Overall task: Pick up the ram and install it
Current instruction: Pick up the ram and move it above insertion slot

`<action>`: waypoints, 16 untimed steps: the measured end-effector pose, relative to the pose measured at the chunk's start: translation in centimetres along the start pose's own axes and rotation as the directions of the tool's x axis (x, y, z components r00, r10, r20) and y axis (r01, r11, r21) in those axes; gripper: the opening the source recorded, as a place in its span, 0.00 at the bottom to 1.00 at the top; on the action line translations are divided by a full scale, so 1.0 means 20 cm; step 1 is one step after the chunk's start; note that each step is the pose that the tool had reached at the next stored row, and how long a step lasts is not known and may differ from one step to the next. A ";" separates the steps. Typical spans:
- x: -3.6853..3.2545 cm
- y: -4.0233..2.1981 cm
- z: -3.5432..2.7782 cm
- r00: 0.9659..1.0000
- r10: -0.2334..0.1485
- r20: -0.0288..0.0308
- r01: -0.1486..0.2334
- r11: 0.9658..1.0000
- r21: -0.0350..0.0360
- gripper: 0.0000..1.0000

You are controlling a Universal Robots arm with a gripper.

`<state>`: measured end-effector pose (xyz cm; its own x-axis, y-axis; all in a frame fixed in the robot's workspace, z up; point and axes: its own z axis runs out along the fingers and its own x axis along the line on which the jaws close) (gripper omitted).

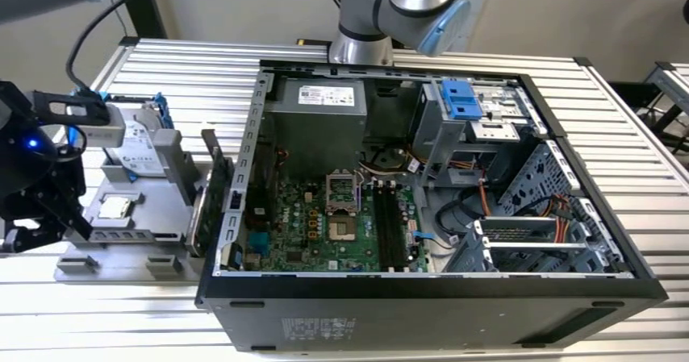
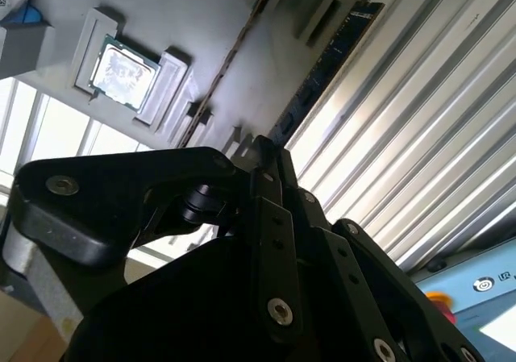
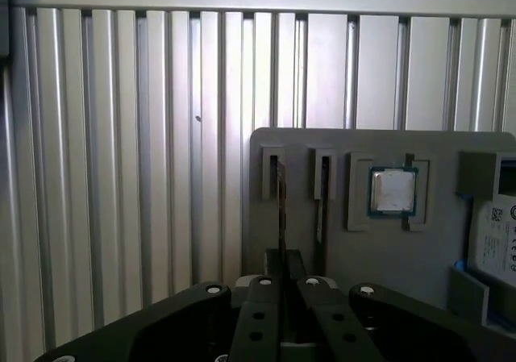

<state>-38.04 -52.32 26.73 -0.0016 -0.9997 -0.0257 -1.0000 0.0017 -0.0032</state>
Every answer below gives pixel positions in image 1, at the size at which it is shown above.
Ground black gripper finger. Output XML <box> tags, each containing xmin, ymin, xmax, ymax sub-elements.
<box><xmin>0</xmin><ymin>216</ymin><xmax>65</xmax><ymax>254</ymax></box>
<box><xmin>51</xmin><ymin>168</ymin><xmax>94</xmax><ymax>243</ymax></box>

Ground black RAM slot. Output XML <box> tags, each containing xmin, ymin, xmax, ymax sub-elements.
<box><xmin>386</xmin><ymin>181</ymin><xmax>404</xmax><ymax>273</ymax></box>
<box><xmin>380</xmin><ymin>181</ymin><xmax>396</xmax><ymax>273</ymax></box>
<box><xmin>374</xmin><ymin>181</ymin><xmax>389</xmax><ymax>273</ymax></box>
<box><xmin>392</xmin><ymin>181</ymin><xmax>409</xmax><ymax>273</ymax></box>

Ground silver CPU chip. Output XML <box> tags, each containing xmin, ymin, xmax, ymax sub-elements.
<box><xmin>97</xmin><ymin>195</ymin><xmax>135</xmax><ymax>220</ymax></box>

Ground grey parts rack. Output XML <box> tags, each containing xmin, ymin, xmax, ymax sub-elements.
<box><xmin>54</xmin><ymin>130</ymin><xmax>238</xmax><ymax>285</ymax></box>

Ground hard disk in blue carrier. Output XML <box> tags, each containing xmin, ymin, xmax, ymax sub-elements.
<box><xmin>70</xmin><ymin>90</ymin><xmax>174</xmax><ymax>185</ymax></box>

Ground green graphics card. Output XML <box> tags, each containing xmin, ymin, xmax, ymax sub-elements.
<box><xmin>186</xmin><ymin>130</ymin><xmax>237</xmax><ymax>258</ymax></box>

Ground blue expansion slot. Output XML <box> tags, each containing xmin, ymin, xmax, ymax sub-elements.
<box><xmin>248</xmin><ymin>232</ymin><xmax>270</xmax><ymax>256</ymax></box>

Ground green motherboard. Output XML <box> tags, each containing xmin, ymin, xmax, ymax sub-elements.
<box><xmin>245</xmin><ymin>172</ymin><xmax>432</xmax><ymax>273</ymax></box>

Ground grey power supply unit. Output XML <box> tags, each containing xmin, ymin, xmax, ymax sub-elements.
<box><xmin>264</xmin><ymin>77</ymin><xmax>370</xmax><ymax>177</ymax></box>

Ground CPU socket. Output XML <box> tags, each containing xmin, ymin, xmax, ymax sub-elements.
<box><xmin>328</xmin><ymin>215</ymin><xmax>360</xmax><ymax>242</ymax></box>

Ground round black fan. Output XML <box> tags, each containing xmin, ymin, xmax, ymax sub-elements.
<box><xmin>370</xmin><ymin>146</ymin><xmax>406</xmax><ymax>170</ymax></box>

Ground grey metal drive cage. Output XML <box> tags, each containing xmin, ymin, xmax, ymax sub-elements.
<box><xmin>417</xmin><ymin>80</ymin><xmax>543</xmax><ymax>185</ymax></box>

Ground black open PC case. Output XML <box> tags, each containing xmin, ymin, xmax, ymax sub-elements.
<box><xmin>194</xmin><ymin>58</ymin><xmax>669</xmax><ymax>353</ymax></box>

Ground blue plastic drive latch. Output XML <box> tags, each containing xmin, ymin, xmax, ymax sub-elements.
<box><xmin>440</xmin><ymin>80</ymin><xmax>484</xmax><ymax>120</ymax></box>

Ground grey metal disk bay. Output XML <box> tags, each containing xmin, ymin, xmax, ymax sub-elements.
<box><xmin>449</xmin><ymin>214</ymin><xmax>620</xmax><ymax>275</ymax></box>

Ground aluminium slat side table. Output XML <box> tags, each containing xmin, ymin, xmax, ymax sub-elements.
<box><xmin>637</xmin><ymin>60</ymin><xmax>689</xmax><ymax>153</ymax></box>

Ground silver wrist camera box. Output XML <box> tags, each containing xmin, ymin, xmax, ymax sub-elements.
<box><xmin>81</xmin><ymin>102</ymin><xmax>130</xmax><ymax>148</ymax></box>

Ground black camera cable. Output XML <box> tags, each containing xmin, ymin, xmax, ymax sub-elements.
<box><xmin>65</xmin><ymin>0</ymin><xmax>166</xmax><ymax>95</ymax></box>

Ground black upright frame post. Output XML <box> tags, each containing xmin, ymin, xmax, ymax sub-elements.
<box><xmin>126</xmin><ymin>0</ymin><xmax>169</xmax><ymax>40</ymax></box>

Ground metal socket cover frame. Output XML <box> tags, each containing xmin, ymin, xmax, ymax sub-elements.
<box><xmin>325</xmin><ymin>167</ymin><xmax>361</xmax><ymax>214</ymax></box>

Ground black cable bundle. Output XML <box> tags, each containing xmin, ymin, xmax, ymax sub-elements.
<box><xmin>434</xmin><ymin>198</ymin><xmax>487</xmax><ymax>244</ymax></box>

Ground thin orange wire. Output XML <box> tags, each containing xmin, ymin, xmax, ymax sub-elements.
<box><xmin>477</xmin><ymin>179</ymin><xmax>492</xmax><ymax>218</ymax></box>

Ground orange red yellow power wires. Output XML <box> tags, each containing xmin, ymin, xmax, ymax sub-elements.
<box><xmin>548</xmin><ymin>195</ymin><xmax>573</xmax><ymax>244</ymax></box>

